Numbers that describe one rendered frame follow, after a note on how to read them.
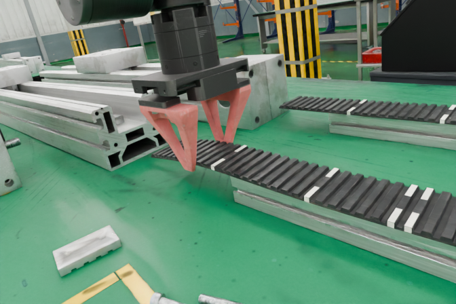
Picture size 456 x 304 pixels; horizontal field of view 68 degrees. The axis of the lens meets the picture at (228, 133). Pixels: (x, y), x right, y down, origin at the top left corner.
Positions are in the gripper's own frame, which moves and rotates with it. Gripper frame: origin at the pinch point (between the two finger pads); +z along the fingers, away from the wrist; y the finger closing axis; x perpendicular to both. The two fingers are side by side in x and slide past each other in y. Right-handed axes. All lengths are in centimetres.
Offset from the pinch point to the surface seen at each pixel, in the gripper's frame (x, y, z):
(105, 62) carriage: -47.2, -14.1, -7.5
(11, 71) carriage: -72, -1, -8
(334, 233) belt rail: 15.2, 1.5, 3.2
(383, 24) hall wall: -281, -799, 58
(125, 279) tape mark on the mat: 4.6, 13.5, 3.9
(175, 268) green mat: 7.0, 10.6, 3.9
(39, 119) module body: -38.4, 4.8, -1.2
